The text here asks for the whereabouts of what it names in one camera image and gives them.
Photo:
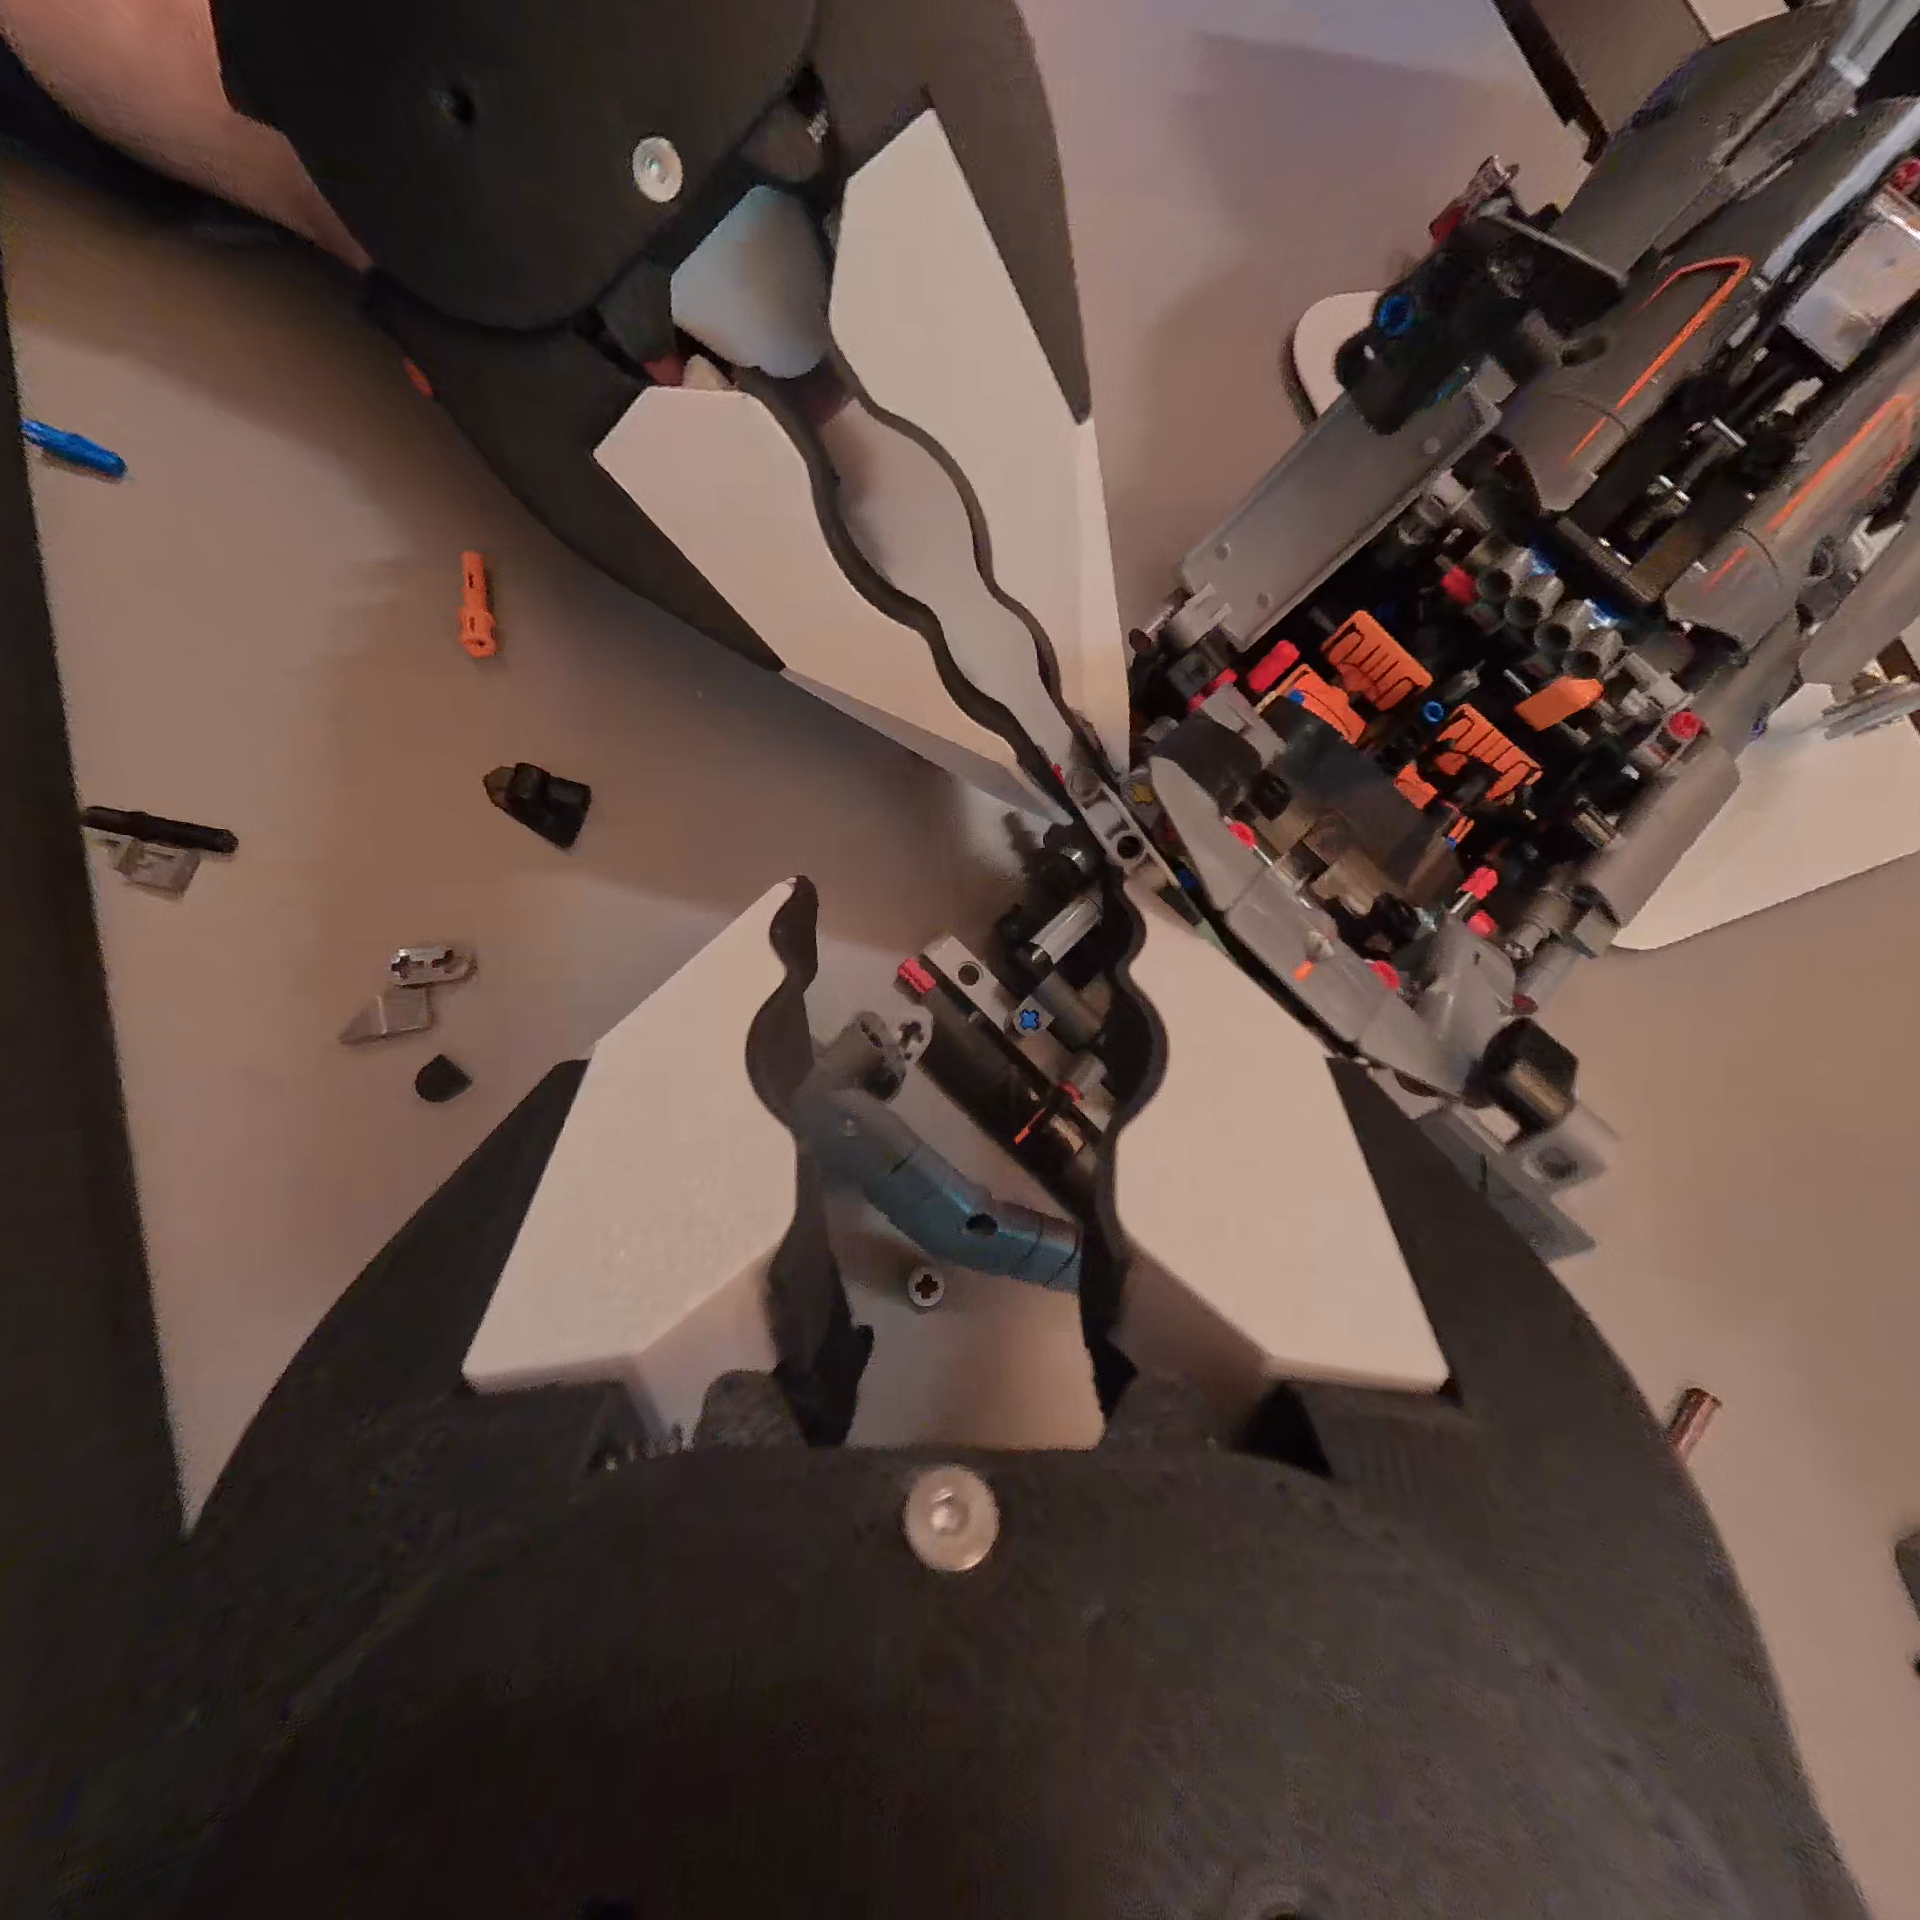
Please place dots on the white rounded mat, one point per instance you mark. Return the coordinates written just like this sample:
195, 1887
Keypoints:
1771, 840

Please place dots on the blue lego pin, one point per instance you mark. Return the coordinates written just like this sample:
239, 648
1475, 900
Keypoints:
73, 447

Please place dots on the grey lego car model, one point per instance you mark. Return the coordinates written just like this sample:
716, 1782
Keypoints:
1349, 840

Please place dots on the grey lego cross-hole piece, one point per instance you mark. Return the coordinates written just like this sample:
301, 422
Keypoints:
434, 966

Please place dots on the person's left forearm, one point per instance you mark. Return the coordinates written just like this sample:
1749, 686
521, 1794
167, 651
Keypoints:
137, 105

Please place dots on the dark perforated panel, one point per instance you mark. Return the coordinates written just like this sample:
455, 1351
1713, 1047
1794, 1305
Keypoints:
61, 975

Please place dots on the white round lego piece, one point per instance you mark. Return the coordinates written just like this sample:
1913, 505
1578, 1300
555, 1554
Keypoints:
926, 1287

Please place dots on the grey lego slope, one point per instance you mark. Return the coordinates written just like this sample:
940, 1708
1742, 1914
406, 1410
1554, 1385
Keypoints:
387, 1020

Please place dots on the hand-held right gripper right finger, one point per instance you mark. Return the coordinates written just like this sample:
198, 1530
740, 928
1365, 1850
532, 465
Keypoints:
1277, 1201

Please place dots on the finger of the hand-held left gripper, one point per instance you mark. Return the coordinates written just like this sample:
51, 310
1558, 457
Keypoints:
721, 511
975, 329

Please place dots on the small black lego piece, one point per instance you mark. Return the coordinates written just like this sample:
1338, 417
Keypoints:
443, 1079

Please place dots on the orange lego pin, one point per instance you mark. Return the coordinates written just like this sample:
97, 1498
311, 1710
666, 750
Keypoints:
477, 608

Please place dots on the black lego slope piece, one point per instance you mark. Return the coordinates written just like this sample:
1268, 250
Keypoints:
543, 803

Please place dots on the small grey lego plate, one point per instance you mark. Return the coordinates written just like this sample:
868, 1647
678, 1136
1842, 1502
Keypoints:
150, 873

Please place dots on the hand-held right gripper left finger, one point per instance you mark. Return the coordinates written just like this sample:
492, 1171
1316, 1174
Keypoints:
630, 1201

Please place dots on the brown lego axle pin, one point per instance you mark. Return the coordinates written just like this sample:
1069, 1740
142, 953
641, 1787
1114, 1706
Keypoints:
1695, 1422

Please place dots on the grey lego panel strip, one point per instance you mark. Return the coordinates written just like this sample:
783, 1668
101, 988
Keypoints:
962, 1201

